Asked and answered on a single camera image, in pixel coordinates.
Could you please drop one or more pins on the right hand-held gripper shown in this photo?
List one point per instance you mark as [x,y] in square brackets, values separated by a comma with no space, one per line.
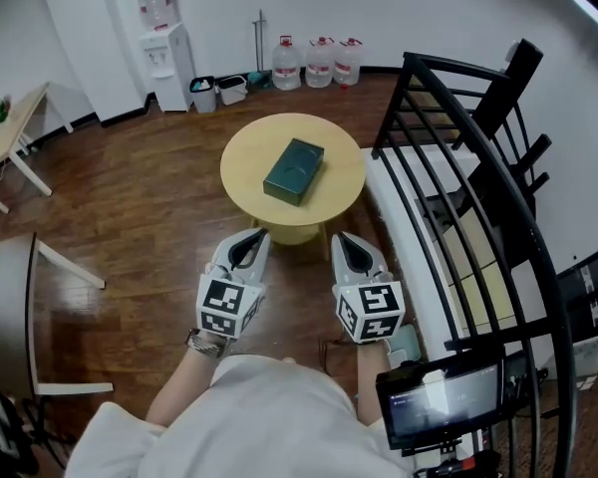
[374,311]

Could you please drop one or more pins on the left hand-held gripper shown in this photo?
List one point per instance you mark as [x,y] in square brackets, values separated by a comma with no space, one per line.
[224,304]

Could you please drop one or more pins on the dark green box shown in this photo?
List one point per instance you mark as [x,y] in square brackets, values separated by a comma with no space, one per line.
[296,167]

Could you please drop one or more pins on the person's left forearm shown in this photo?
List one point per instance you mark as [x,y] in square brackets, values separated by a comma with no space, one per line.
[179,386]

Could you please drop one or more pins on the person's right forearm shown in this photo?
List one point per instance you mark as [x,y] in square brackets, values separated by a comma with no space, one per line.
[371,386]

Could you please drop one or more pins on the silver wristwatch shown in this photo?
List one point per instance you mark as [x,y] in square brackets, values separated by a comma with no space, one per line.
[207,344]

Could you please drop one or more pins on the round light wooden side table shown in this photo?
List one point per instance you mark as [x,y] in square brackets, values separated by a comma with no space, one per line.
[249,162]

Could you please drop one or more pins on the person's white shirt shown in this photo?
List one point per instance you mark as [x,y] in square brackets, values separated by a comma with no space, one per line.
[259,416]

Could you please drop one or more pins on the small black monitor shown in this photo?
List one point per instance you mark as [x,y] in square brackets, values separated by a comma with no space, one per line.
[443,404]

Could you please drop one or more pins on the grey waste bin black rim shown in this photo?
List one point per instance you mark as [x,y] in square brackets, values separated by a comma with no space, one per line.
[203,97]

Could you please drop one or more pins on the white waste bin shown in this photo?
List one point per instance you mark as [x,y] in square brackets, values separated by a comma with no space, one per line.
[232,92]

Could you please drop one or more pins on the black metal railing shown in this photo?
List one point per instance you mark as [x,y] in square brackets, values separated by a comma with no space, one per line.
[478,132]

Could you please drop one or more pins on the teal dustpan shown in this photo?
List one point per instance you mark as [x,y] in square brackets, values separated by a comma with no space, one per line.
[261,81]

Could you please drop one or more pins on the white water dispenser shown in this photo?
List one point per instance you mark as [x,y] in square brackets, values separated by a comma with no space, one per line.
[172,72]

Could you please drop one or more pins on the black framed glass partition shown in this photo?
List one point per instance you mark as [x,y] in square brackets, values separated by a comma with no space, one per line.
[593,287]

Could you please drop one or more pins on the light wooden desk white legs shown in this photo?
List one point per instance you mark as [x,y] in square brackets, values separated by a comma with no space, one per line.
[15,132]

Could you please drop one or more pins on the black staircase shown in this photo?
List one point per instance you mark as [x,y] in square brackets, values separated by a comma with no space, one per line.
[525,58]

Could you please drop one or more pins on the clear dispenser water bottle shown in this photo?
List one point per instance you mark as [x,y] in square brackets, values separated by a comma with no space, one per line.
[155,3]

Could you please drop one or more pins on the small green potted plant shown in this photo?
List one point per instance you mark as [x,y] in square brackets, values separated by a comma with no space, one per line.
[2,110]

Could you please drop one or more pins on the dark table white frame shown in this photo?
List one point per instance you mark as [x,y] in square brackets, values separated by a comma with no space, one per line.
[5,307]

